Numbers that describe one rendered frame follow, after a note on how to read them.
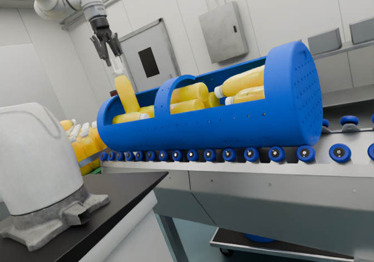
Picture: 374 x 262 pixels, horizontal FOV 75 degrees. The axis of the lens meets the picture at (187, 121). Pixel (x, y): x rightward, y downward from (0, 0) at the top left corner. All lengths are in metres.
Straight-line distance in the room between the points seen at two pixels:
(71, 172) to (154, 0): 4.61
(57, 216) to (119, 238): 0.13
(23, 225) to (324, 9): 4.02
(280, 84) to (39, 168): 0.55
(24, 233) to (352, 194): 0.71
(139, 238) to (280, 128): 0.43
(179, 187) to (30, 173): 0.54
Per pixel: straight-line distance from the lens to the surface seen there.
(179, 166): 0.93
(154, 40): 5.04
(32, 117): 0.59
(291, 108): 0.61
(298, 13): 4.17
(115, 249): 0.60
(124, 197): 0.63
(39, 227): 0.61
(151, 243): 0.68
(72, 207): 0.59
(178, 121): 0.79
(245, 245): 1.69
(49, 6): 1.23
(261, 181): 0.76
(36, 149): 0.57
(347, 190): 0.70
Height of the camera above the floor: 1.26
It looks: 12 degrees down
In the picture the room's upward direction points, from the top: 19 degrees counter-clockwise
